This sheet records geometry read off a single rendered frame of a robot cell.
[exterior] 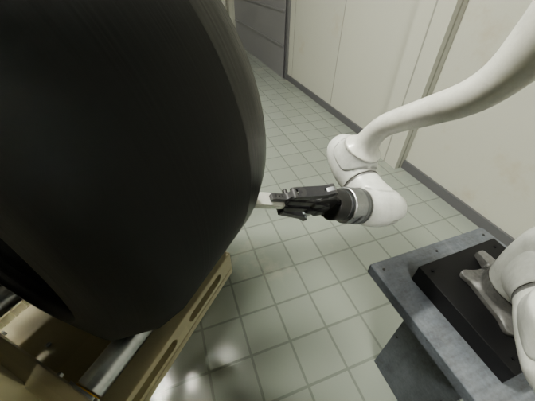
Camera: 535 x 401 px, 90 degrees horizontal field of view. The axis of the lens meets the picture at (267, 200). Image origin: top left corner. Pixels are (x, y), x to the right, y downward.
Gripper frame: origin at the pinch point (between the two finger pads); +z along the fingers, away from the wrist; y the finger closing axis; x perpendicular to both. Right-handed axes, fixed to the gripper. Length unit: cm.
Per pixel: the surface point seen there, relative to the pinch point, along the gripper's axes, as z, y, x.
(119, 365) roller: 24.3, 16.4, -22.3
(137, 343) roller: 21.8, 16.4, -19.6
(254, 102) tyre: 12.9, -21.0, 0.2
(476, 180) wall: -191, 23, 42
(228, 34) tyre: 17.2, -25.5, 3.9
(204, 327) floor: -18, 109, -9
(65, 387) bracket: 30.9, 14.1, -23.6
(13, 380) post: 36.8, 14.8, -21.3
